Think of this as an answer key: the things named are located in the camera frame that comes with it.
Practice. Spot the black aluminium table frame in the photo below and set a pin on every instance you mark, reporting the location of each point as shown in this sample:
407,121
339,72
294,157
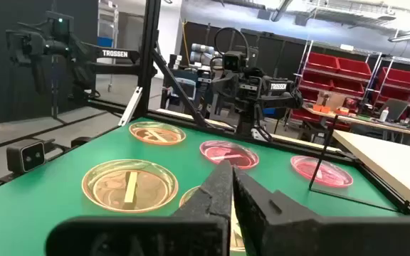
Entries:
151,53

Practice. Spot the clear petri dish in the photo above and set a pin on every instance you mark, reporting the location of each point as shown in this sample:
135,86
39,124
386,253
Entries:
189,195

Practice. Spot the red plastic storage bin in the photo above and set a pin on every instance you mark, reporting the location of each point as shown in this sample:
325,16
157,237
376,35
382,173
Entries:
321,62
347,88
354,68
303,115
399,78
315,81

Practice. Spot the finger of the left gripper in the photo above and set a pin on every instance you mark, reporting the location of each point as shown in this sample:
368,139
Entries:
246,106
220,105

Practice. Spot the white plastic bottle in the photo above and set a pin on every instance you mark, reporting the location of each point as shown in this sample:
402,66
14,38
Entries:
384,114

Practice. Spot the brown cardboard box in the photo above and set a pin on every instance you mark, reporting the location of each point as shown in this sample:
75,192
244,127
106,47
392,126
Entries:
329,99

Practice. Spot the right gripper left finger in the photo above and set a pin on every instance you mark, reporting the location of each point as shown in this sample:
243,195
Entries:
190,234

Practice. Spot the pink translucent plastic plate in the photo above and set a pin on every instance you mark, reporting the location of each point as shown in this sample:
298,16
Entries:
333,174
219,149

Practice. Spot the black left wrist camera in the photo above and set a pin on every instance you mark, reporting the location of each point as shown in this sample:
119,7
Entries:
233,61

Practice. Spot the wooden shelf with black legs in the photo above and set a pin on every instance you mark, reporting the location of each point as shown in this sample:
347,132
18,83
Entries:
397,167

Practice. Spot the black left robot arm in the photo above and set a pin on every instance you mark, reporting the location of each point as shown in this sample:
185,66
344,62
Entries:
287,96

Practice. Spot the grey blue equipment cart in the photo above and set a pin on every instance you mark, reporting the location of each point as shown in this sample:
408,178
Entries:
183,89

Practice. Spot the grey laptop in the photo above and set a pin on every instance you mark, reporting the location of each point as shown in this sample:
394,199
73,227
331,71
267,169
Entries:
397,108

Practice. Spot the silver metal bracket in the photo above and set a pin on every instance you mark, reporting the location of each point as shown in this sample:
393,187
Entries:
131,106

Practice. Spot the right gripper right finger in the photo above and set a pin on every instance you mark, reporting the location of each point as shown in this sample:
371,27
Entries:
297,234

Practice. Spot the small orange box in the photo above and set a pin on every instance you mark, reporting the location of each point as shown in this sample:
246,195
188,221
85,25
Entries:
320,109

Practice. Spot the black table-level camera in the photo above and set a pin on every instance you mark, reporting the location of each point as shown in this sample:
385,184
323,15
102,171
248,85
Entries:
25,156

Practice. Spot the wooden work table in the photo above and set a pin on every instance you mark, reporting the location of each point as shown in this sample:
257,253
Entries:
368,122

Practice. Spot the green table mat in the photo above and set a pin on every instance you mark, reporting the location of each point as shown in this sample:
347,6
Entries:
48,208

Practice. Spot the grey industrial robot arm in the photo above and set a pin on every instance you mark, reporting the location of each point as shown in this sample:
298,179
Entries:
203,53

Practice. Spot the white shelving unit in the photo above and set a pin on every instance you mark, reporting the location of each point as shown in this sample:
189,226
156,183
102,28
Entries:
107,21

